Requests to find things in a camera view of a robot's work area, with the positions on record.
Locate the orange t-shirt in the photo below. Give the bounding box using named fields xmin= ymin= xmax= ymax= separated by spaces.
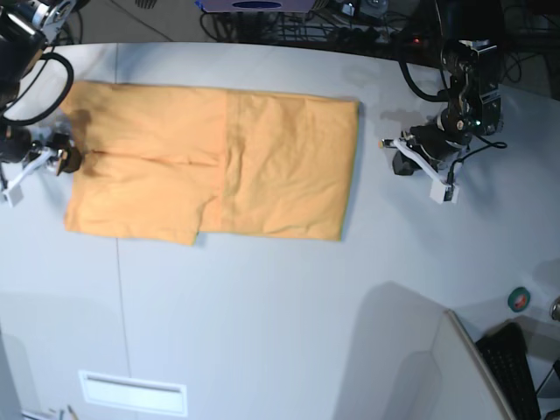
xmin=61 ymin=81 xmax=360 ymax=245

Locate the white rectangular tray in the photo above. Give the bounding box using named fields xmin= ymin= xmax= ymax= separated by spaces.
xmin=78 ymin=370 xmax=188 ymax=417

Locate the black power strip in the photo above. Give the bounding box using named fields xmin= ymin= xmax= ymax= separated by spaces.
xmin=321 ymin=26 xmax=440 ymax=51

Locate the pencil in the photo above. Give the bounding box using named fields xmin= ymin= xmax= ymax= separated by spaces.
xmin=66 ymin=405 xmax=79 ymax=420

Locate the green tape roll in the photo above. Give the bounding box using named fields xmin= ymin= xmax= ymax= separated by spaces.
xmin=507 ymin=286 xmax=531 ymax=313

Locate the black keyboard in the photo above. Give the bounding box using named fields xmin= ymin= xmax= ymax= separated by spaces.
xmin=476 ymin=322 xmax=541 ymax=420

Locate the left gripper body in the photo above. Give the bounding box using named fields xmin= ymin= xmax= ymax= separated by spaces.
xmin=398 ymin=124 xmax=473 ymax=173

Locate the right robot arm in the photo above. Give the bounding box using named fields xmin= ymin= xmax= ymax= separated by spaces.
xmin=1 ymin=1 xmax=88 ymax=207

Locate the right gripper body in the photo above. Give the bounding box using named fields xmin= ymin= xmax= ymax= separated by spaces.
xmin=1 ymin=126 xmax=73 ymax=171

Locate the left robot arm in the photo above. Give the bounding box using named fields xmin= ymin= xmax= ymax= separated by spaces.
xmin=380 ymin=1 xmax=559 ymax=204

